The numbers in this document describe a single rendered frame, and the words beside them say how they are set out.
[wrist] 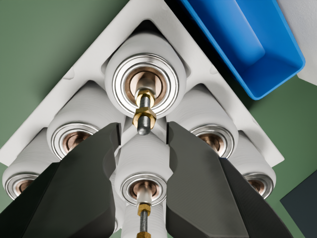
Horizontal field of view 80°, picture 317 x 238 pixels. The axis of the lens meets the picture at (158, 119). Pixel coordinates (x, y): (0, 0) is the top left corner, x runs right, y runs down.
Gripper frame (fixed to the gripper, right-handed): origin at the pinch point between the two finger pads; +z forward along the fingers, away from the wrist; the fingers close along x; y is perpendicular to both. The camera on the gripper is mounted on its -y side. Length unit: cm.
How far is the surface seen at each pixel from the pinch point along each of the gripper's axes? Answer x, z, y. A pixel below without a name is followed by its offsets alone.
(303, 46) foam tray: 30.4, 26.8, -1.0
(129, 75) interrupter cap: -1.8, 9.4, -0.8
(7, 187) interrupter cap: -20.6, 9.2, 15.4
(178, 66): 3.6, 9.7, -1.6
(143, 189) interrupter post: -0.8, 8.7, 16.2
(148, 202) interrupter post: -0.1, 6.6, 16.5
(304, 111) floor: 43, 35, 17
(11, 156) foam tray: -24.8, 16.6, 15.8
